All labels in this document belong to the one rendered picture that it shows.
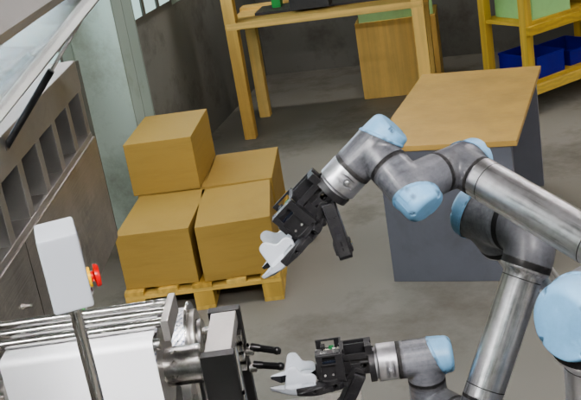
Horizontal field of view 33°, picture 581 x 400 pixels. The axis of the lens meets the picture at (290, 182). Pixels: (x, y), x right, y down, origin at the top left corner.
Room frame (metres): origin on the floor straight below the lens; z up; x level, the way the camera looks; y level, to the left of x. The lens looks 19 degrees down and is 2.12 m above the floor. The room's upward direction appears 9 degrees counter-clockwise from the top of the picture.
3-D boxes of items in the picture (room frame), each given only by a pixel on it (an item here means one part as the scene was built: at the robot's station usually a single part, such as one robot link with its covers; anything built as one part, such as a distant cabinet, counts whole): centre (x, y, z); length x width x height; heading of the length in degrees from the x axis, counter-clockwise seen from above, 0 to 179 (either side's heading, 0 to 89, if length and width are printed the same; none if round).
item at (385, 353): (1.74, -0.13, 1.11); 0.08 x 0.05 x 0.08; 177
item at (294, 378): (1.72, 0.06, 1.11); 0.09 x 0.03 x 0.06; 96
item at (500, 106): (4.90, -0.94, 0.35); 1.31 x 0.68 x 0.70; 159
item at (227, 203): (5.04, 0.46, 0.36); 1.31 x 0.99 x 0.73; 164
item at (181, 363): (1.45, 0.22, 1.33); 0.06 x 0.06 x 0.06; 87
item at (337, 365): (1.75, -0.05, 1.12); 0.12 x 0.08 x 0.09; 87
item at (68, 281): (1.15, 0.29, 1.66); 0.07 x 0.07 x 0.10; 14
